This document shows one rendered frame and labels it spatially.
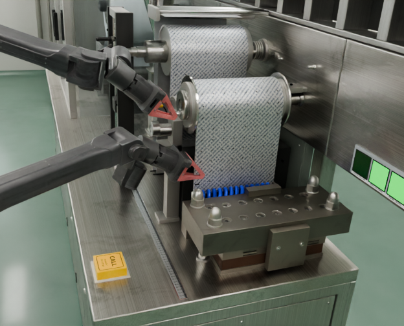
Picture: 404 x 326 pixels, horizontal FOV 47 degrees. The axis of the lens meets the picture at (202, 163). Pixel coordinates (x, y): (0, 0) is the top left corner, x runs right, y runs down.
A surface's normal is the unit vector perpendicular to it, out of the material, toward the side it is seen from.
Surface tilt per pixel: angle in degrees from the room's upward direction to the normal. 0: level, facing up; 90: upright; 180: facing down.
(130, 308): 0
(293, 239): 90
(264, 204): 0
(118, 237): 0
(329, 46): 90
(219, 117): 90
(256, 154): 90
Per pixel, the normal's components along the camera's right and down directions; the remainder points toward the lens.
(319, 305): 0.33, 0.40
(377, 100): -0.94, 0.09
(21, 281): 0.05, -0.91
